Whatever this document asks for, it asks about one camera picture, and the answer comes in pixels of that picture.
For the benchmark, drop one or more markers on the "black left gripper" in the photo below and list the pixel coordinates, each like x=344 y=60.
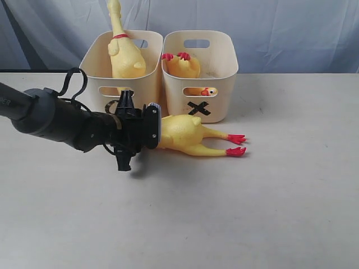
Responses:
x=126 y=140

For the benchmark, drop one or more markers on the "upright-headed yellow rubber chicken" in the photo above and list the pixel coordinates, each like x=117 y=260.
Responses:
x=183 y=65

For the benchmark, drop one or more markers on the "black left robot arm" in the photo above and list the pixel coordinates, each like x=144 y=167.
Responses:
x=44 y=114

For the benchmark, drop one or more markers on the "cream bin marked O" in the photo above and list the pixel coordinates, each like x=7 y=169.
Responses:
x=102 y=87

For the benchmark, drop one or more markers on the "cream bin marked X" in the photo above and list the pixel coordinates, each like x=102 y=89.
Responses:
x=219 y=66

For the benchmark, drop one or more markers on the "blue-grey backdrop curtain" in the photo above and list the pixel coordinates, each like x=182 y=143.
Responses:
x=269 y=36

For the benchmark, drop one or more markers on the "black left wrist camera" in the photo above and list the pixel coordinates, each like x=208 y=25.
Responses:
x=151 y=125

